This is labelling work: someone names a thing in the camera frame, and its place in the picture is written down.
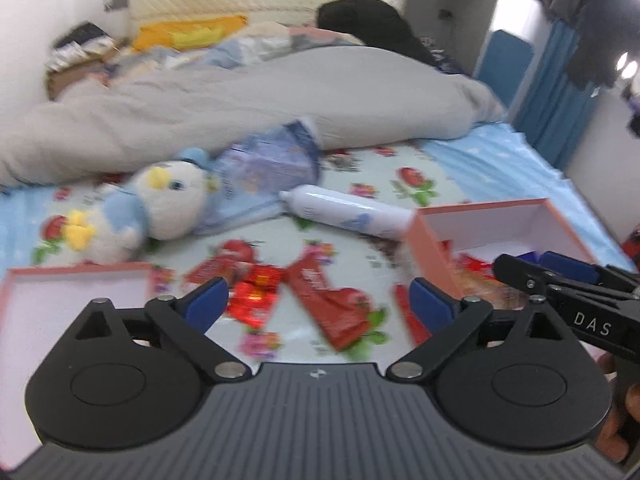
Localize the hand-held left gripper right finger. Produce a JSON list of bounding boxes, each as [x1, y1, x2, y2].
[[385, 277, 572, 382]]

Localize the small dark cloth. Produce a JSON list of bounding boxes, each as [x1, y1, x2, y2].
[[52, 22, 109, 54]]

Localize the pink cardboard box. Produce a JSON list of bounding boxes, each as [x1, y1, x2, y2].
[[406, 198, 599, 303]]

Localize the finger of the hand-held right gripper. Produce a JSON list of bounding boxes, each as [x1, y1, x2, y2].
[[541, 251, 640, 299], [494, 253, 640, 319]]

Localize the black hanging jacket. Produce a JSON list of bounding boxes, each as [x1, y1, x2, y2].
[[569, 0, 640, 89]]

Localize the wide red snack packet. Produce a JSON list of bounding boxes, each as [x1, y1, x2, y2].
[[286, 254, 374, 352]]

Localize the black garment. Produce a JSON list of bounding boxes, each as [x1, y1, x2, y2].
[[317, 0, 442, 69]]

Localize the person's right hand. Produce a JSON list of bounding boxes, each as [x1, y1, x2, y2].
[[595, 352, 640, 466]]

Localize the patchwork quilt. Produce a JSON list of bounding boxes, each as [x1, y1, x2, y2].
[[104, 26, 362, 77]]

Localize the blue curtain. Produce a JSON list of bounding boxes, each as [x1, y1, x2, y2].
[[514, 19, 602, 172]]

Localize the floral bed sheet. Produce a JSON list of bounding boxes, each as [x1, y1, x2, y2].
[[27, 142, 478, 362]]

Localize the orange snack packet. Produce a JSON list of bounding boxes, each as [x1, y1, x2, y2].
[[447, 252, 506, 304]]

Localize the blue patterned plastic bag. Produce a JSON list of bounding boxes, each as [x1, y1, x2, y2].
[[194, 119, 322, 235]]

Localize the wooden nightstand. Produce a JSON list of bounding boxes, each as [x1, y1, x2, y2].
[[45, 45, 132, 102]]

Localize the thin red snack stick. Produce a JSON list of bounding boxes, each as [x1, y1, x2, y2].
[[394, 284, 427, 347]]

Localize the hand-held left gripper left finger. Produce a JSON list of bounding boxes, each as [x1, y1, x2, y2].
[[72, 276, 254, 382]]

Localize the blue padded chair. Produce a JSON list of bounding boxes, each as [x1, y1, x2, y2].
[[474, 29, 534, 127]]

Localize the yellow pillow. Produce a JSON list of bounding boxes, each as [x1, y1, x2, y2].
[[132, 14, 249, 52]]

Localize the white blue plush duck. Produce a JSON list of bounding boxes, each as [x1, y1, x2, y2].
[[64, 147, 209, 264]]

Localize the white spray bottle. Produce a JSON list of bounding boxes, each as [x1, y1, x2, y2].
[[278, 184, 417, 242]]

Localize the red labelled snack packet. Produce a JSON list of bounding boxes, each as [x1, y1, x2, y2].
[[186, 254, 252, 287]]

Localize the grey duvet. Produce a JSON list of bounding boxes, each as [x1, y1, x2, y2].
[[0, 44, 507, 187]]

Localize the small shiny red packet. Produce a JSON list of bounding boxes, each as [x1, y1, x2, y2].
[[229, 264, 287, 329]]

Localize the pink box lid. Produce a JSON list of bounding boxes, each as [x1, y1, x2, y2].
[[0, 261, 154, 461]]

